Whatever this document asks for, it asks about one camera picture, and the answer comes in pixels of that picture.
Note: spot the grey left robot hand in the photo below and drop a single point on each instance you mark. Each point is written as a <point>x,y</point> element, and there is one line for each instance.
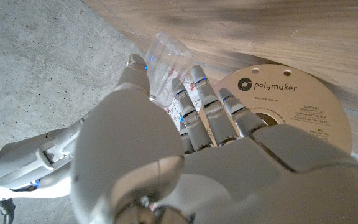
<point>228,180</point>

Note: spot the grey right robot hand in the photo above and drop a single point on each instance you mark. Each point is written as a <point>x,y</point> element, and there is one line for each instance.
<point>26,165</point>

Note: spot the clear medicine bottle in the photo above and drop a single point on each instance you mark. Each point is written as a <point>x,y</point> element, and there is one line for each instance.
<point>166,59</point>

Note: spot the cardboard filament reel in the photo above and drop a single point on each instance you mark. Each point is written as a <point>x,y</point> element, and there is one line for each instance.
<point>306,105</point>

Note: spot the floral backdrop cloth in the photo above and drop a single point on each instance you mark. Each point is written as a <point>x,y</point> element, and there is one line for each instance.
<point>174,110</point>

